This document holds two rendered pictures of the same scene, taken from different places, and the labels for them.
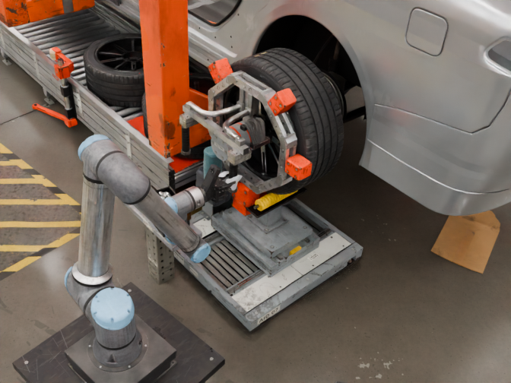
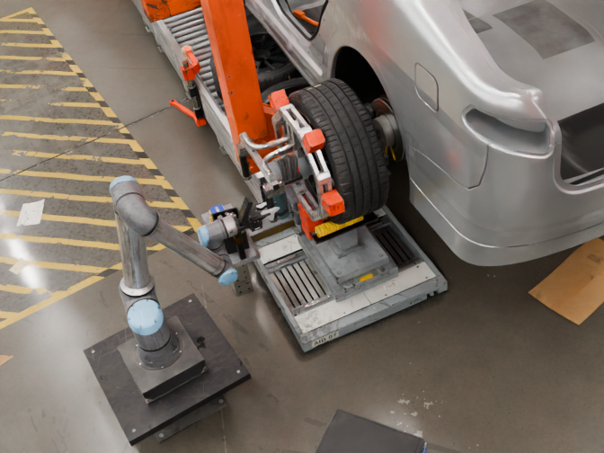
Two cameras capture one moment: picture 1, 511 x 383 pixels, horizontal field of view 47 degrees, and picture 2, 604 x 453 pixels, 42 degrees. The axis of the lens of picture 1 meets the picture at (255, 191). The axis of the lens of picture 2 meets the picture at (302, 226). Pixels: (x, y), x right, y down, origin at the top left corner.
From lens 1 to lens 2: 147 cm
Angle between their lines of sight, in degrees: 20
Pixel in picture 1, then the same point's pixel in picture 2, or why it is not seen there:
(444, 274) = (534, 321)
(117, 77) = not seen: hidden behind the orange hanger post
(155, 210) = (167, 241)
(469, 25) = (448, 89)
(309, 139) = (341, 177)
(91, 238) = (126, 258)
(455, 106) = (454, 161)
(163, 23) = (225, 56)
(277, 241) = (347, 267)
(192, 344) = (226, 356)
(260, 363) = (304, 383)
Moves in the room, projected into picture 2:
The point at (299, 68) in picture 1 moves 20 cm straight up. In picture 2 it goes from (341, 104) to (337, 66)
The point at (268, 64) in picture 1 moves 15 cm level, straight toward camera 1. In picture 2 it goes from (311, 101) to (299, 120)
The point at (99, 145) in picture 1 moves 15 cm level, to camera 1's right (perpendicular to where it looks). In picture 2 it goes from (120, 186) to (153, 191)
